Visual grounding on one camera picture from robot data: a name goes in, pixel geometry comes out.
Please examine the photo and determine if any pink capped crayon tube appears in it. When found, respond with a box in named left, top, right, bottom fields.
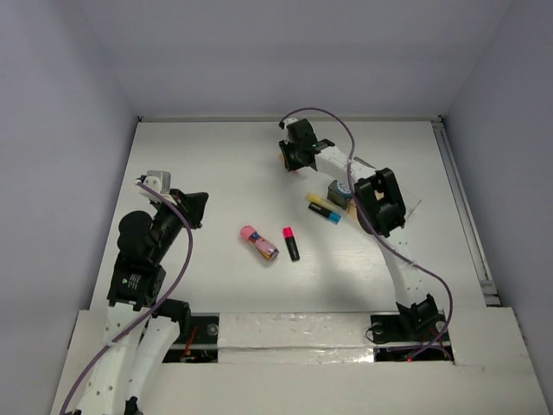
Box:
left=240, top=226, right=279, bottom=262

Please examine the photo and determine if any blue black highlighter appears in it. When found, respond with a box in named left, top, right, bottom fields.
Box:
left=308, top=202, right=341, bottom=224

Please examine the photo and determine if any pink black highlighter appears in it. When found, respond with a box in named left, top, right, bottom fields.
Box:
left=283, top=227, right=301, bottom=262

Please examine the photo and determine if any yellow highlighter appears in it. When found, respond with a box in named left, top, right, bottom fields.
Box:
left=306, top=193, right=335, bottom=210

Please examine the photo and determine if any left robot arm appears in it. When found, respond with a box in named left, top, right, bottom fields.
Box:
left=70, top=184, right=208, bottom=414

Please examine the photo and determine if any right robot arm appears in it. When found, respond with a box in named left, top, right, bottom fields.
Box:
left=279, top=117, right=443, bottom=344

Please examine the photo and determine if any grey container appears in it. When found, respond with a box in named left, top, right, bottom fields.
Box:
left=327, top=180, right=353, bottom=210

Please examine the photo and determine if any orange container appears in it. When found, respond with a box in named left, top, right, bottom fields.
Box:
left=346, top=201, right=359, bottom=221

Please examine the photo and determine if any clear container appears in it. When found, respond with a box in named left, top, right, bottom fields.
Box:
left=400, top=186, right=422, bottom=220

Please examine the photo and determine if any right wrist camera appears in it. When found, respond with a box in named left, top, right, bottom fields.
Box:
left=278, top=117, right=299, bottom=130

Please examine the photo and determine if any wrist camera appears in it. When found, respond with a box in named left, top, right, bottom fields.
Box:
left=134, top=169, right=171, bottom=204
left=278, top=117, right=299, bottom=130

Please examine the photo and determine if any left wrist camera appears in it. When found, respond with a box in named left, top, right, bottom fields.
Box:
left=134, top=169, right=171, bottom=204

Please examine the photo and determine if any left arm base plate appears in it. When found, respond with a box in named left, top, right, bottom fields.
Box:
left=163, top=314, right=219, bottom=364

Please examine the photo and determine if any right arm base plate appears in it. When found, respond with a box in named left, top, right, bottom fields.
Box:
left=365, top=314, right=454, bottom=362

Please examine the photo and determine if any aluminium rail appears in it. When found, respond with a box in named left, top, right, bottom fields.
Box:
left=430, top=117, right=503, bottom=307

